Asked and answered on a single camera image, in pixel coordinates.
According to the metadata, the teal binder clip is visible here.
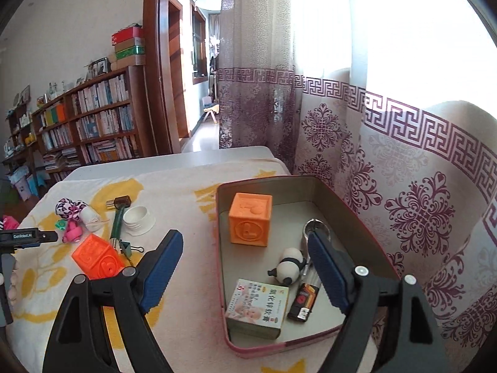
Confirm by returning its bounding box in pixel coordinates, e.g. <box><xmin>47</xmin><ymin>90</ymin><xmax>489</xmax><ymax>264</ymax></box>
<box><xmin>116</xmin><ymin>240</ymin><xmax>145</xmax><ymax>259</ymax></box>

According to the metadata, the pink biscuit tin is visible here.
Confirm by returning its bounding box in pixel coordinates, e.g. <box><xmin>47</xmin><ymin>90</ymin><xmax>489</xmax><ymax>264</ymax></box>
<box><xmin>216</xmin><ymin>176</ymin><xmax>401</xmax><ymax>359</ymax></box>

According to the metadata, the leopard print plush pouch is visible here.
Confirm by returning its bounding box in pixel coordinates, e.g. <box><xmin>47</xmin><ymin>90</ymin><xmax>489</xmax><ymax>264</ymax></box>
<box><xmin>55</xmin><ymin>198</ymin><xmax>89</xmax><ymax>221</ymax></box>

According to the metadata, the gold black lipstick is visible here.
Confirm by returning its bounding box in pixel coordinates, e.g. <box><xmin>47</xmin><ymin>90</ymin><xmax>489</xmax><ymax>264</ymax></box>
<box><xmin>106</xmin><ymin>196</ymin><xmax>132</xmax><ymax>211</ymax></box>

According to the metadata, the pink knotted foam tube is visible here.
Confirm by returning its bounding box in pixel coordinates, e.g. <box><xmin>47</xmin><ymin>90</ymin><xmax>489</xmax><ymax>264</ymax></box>
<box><xmin>62</xmin><ymin>219</ymin><xmax>83</xmax><ymax>244</ymax></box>

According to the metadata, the wooden door frame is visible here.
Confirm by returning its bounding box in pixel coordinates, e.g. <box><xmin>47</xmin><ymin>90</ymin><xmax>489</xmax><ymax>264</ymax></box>
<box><xmin>143</xmin><ymin>0</ymin><xmax>224</xmax><ymax>156</ymax></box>

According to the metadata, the metal clip with panda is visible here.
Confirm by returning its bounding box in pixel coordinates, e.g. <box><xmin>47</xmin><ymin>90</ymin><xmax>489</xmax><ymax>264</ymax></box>
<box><xmin>267</xmin><ymin>219</ymin><xmax>331</xmax><ymax>285</ymax></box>

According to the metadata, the light orange embossed soft cube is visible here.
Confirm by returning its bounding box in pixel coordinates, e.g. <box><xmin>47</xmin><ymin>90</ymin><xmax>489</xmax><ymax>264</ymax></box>
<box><xmin>228</xmin><ymin>193</ymin><xmax>273</xmax><ymax>248</ymax></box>

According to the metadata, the dark green cream tube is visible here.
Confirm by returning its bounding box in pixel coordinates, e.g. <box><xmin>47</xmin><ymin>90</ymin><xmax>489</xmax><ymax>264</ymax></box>
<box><xmin>110</xmin><ymin>204</ymin><xmax>129</xmax><ymax>242</ymax></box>

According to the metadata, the wooden bookshelf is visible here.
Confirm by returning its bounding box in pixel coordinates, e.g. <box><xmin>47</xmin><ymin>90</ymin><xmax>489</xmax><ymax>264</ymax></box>
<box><xmin>31</xmin><ymin>65</ymin><xmax>150</xmax><ymax>175</ymax></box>

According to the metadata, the yellow green medicine box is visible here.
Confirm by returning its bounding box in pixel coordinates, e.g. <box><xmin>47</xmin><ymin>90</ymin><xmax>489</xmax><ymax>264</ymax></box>
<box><xmin>225</xmin><ymin>279</ymin><xmax>290</xmax><ymax>341</ymax></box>

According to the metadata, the white bandage roll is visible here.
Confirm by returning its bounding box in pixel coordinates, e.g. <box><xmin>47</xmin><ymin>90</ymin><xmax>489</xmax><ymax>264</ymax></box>
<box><xmin>80</xmin><ymin>207</ymin><xmax>106</xmax><ymax>232</ymax></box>

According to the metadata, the red-orange embossed soft cube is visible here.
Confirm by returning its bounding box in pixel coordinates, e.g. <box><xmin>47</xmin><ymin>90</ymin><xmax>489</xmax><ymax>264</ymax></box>
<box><xmin>72</xmin><ymin>234</ymin><xmax>125</xmax><ymax>280</ymax></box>

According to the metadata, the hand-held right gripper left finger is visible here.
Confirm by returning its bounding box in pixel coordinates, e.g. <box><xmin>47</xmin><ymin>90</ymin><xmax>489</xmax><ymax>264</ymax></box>
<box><xmin>42</xmin><ymin>230</ymin><xmax>184</xmax><ymax>373</ymax></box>

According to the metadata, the purple patterned curtain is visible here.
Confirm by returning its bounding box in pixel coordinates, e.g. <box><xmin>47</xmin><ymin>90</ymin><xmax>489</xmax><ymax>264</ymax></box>
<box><xmin>215</xmin><ymin>0</ymin><xmax>497</xmax><ymax>373</ymax></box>

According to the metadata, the white table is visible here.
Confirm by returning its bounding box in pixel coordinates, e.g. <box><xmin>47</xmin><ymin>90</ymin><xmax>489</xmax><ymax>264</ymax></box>
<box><xmin>62</xmin><ymin>145</ymin><xmax>290</xmax><ymax>182</ymax></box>

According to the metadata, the white plastic lid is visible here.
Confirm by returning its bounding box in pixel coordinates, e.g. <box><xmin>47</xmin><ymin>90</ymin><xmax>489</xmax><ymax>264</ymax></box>
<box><xmin>123</xmin><ymin>206</ymin><xmax>156</xmax><ymax>236</ymax></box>

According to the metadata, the person's left hand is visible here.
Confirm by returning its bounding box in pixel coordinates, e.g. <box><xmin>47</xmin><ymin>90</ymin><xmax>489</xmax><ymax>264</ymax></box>
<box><xmin>6</xmin><ymin>268</ymin><xmax>20</xmax><ymax>307</ymax></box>

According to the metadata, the low wooden shelf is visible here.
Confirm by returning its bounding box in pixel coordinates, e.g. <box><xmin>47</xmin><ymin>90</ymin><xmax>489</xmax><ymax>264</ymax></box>
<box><xmin>2</xmin><ymin>101</ymin><xmax>39</xmax><ymax>199</ymax></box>

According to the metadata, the black orange striped lighter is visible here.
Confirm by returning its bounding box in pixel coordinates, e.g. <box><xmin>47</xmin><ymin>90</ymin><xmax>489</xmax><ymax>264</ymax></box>
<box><xmin>287</xmin><ymin>280</ymin><xmax>321</xmax><ymax>322</ymax></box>

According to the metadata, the small wooden stool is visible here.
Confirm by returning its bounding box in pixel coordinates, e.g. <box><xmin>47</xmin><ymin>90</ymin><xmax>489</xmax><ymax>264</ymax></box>
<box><xmin>201</xmin><ymin>99</ymin><xmax>219</xmax><ymax>124</ymax></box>

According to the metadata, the white yellow printed blanket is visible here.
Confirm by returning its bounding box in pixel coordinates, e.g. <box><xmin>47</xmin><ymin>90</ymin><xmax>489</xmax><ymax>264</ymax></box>
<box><xmin>8</xmin><ymin>159</ymin><xmax>307</xmax><ymax>373</ymax></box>

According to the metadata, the stack of cardboard boxes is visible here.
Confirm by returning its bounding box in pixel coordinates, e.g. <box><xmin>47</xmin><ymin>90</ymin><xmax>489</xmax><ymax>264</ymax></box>
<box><xmin>111</xmin><ymin>27</ymin><xmax>146</xmax><ymax>70</ymax></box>

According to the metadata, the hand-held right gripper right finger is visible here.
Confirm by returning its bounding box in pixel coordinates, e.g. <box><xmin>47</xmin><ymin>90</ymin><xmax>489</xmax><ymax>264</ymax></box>
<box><xmin>307</xmin><ymin>230</ymin><xmax>455</xmax><ymax>373</ymax></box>

